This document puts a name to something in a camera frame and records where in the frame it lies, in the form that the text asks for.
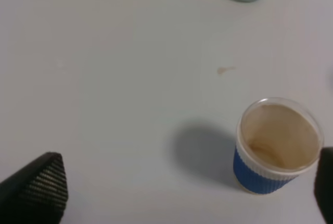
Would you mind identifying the blue sleeved paper cup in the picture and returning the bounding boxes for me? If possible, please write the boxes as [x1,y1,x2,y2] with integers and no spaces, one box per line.
[233,97,324,195]

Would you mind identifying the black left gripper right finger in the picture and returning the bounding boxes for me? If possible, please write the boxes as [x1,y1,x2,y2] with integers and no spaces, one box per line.
[314,147,333,224]

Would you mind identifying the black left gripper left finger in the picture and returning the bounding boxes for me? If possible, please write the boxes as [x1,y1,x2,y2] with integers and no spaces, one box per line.
[1,152,69,223]

